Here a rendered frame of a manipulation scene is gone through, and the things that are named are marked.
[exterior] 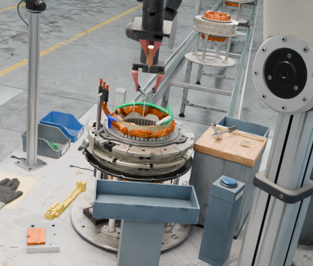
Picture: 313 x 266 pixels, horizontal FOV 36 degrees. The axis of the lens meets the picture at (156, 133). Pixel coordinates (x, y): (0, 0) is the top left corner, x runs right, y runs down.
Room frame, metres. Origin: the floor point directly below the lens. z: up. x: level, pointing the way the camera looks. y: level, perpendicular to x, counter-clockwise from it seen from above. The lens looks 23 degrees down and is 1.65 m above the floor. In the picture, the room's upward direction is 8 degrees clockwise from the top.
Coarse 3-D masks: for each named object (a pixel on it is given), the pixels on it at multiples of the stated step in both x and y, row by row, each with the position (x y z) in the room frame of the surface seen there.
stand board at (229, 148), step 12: (228, 132) 1.47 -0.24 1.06; (204, 144) 1.35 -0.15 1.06; (216, 144) 1.36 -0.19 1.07; (228, 144) 1.37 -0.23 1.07; (252, 144) 1.40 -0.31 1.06; (264, 144) 1.43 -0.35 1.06; (216, 156) 1.32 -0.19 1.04; (228, 156) 1.31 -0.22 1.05; (240, 156) 1.30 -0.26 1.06; (252, 156) 1.31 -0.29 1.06
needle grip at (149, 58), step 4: (148, 48) 1.30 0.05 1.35; (152, 48) 1.30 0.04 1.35; (148, 52) 1.31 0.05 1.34; (152, 52) 1.31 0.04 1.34; (148, 56) 1.31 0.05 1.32; (152, 56) 1.31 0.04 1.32; (148, 60) 1.32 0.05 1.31; (152, 60) 1.32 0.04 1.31; (148, 64) 1.32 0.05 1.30; (152, 64) 1.33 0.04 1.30
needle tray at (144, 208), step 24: (96, 192) 1.04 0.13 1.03; (120, 192) 1.05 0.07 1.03; (144, 192) 1.06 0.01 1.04; (168, 192) 1.07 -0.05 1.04; (192, 192) 1.06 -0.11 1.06; (96, 216) 0.94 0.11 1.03; (120, 216) 0.95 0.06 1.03; (144, 216) 0.96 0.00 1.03; (168, 216) 0.96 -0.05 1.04; (192, 216) 0.97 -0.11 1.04; (120, 240) 0.99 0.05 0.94; (144, 240) 0.97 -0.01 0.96; (120, 264) 0.96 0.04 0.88; (144, 264) 0.97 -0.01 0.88
